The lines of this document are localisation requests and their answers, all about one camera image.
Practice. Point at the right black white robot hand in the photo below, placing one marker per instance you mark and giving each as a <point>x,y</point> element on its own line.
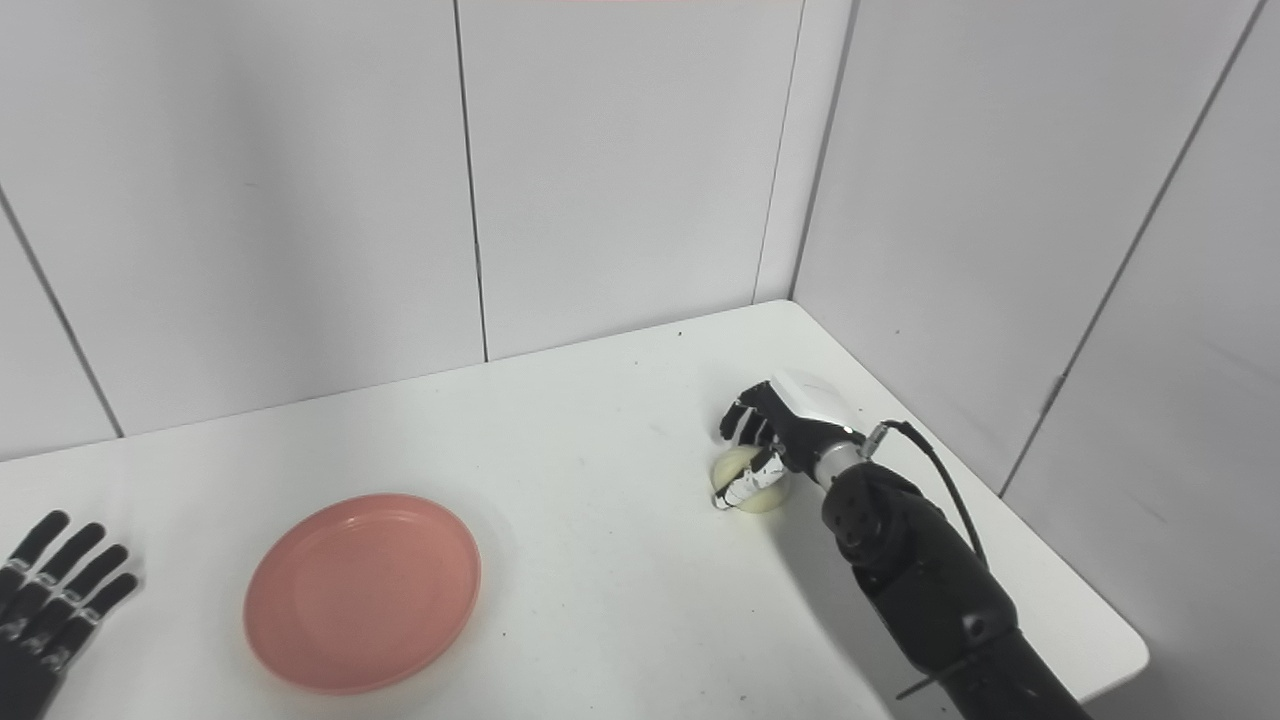
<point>790,425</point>

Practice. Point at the white steamed bun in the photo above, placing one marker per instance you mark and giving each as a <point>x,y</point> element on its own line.
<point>762,495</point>

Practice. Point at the pink round plate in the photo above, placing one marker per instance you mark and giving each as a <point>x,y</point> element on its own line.
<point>362,592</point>

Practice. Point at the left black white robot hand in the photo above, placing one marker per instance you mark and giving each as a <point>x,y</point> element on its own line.
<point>50,610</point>

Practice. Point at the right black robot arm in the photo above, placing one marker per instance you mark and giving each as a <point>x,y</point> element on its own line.
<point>930,580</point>

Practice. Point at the grey wall panel hinge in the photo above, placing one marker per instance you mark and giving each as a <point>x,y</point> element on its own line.
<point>1055,390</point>

